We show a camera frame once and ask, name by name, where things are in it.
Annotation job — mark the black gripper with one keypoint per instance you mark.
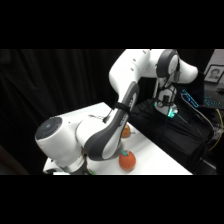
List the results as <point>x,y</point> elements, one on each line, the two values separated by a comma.
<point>84,160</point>

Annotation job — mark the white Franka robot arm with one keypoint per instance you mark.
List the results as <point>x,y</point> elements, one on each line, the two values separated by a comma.
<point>110,133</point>

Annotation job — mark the orange toy fruit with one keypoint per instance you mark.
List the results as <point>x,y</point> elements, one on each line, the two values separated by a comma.
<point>127,161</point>

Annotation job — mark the brown round toy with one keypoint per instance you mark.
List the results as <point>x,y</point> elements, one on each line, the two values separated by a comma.
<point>126,131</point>

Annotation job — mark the black curtain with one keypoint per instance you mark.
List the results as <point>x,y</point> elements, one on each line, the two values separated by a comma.
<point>33,93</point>

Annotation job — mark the black robot stand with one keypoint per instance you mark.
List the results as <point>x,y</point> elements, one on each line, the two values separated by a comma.
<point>166,133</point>

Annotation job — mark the blue lit device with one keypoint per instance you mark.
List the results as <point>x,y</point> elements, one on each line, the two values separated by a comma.
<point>190,98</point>

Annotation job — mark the backlit keyboard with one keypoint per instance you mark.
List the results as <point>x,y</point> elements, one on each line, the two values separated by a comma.
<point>211,99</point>

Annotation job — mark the framed picture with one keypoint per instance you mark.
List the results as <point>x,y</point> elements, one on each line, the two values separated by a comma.
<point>213,74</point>

